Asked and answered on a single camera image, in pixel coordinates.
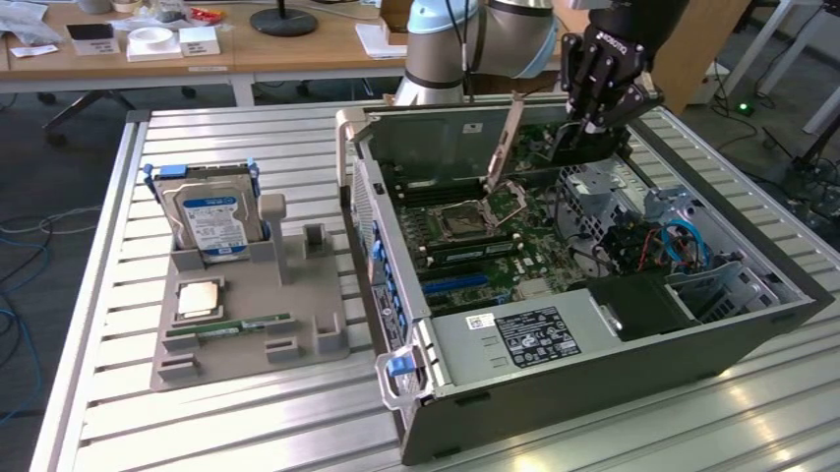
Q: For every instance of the metal disk bay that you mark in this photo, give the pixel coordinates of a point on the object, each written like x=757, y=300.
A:
x=721, y=295

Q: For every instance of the red yellow packet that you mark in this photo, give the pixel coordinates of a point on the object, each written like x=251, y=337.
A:
x=203, y=15

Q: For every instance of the flat white box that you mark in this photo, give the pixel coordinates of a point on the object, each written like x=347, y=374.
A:
x=153, y=53

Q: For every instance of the green motherboard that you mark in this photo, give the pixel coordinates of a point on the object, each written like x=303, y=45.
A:
x=525, y=265

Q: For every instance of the grey cup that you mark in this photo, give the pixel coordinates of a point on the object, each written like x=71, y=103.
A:
x=95, y=6

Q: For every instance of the black RAM slot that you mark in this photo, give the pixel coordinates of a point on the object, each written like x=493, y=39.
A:
x=439, y=199
x=435, y=186

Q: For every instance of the wooden cabinet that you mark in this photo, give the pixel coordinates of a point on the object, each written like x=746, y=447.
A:
x=709, y=49

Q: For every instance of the wooden desk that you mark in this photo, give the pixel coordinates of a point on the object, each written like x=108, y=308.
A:
x=99, y=66

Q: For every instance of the white tape roll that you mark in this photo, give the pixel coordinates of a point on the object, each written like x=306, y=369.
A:
x=149, y=35

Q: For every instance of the dark grey PC case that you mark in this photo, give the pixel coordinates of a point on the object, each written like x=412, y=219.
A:
x=590, y=403

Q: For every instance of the metal drive cage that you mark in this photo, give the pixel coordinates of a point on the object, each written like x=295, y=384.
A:
x=590, y=196

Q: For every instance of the black equipment stand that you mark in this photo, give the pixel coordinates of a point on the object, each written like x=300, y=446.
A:
x=806, y=162

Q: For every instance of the cardboard box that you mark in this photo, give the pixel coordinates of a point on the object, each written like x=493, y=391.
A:
x=395, y=15

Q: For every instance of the blue card retention clip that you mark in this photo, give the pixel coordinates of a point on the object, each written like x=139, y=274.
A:
x=387, y=274
x=376, y=248
x=392, y=298

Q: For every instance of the small white box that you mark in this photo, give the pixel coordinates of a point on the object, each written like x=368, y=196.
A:
x=718, y=83

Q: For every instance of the white cube box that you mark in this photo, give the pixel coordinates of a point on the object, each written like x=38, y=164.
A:
x=197, y=41

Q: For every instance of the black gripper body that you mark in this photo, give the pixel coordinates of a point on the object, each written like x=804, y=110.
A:
x=635, y=29

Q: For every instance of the black-topped white box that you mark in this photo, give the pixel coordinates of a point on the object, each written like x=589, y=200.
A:
x=92, y=39

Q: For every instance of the green RAM stick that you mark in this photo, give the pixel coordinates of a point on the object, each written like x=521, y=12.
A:
x=223, y=328

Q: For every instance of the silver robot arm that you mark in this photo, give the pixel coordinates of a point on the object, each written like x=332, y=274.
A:
x=432, y=49

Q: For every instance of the CPU socket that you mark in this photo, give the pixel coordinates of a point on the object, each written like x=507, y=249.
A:
x=462, y=221

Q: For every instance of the hard disk in blue carrier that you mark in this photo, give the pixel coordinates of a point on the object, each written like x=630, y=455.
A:
x=205, y=221

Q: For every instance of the grey power supply unit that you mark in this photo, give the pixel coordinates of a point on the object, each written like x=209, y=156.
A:
x=472, y=354

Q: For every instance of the copper-topped CPU chip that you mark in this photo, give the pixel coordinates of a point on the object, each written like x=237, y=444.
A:
x=196, y=297

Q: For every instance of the blue case latch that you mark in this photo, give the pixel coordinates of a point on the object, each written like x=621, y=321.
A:
x=398, y=367

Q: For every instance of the white paper slip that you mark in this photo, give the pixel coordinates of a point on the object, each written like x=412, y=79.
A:
x=32, y=50

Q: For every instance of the white table frame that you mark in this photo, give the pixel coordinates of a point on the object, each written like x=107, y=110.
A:
x=790, y=44

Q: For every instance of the black lamp base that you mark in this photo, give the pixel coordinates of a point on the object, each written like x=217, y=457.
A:
x=283, y=22

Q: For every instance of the clear plastic bag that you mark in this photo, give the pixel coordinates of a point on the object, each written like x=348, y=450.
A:
x=25, y=22

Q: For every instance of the black graphics card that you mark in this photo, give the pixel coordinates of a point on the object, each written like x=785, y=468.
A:
x=583, y=147

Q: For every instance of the white paper stack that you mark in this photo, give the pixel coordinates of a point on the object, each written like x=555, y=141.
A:
x=380, y=41

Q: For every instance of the grey parts rack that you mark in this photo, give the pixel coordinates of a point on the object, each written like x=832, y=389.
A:
x=249, y=295

